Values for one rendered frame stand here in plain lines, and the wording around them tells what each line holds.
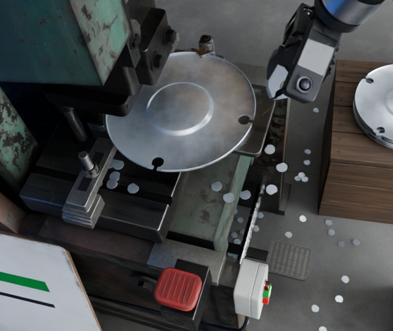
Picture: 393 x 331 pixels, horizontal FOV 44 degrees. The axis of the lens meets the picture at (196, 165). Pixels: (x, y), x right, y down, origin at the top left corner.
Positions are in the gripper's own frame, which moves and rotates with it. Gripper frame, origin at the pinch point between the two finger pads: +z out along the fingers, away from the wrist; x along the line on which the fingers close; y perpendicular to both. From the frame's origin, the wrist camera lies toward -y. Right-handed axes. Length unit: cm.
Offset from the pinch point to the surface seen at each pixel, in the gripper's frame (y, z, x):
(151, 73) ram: -3.0, 3.0, 20.5
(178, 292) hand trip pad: -32.8, 13.4, 4.2
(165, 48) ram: 3.1, 3.0, 19.9
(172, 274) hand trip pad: -30.1, 14.1, 5.7
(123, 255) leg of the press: -24.2, 32.7, 12.7
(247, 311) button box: -27.5, 29.5, -13.8
